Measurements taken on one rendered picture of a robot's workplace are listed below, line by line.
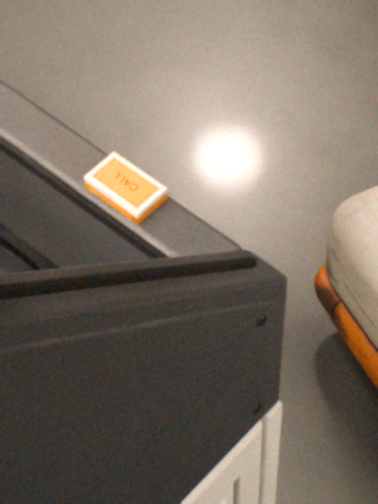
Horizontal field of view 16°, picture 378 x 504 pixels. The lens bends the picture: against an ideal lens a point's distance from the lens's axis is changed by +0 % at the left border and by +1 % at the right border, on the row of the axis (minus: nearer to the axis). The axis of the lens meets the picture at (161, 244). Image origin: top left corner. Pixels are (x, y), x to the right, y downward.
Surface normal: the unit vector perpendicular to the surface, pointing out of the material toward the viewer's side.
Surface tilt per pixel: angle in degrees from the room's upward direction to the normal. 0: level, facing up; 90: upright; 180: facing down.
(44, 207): 90
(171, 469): 90
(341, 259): 90
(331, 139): 0
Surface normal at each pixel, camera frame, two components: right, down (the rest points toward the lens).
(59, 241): -0.67, 0.61
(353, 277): -0.90, 0.37
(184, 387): 0.74, 0.53
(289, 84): -0.03, -0.59
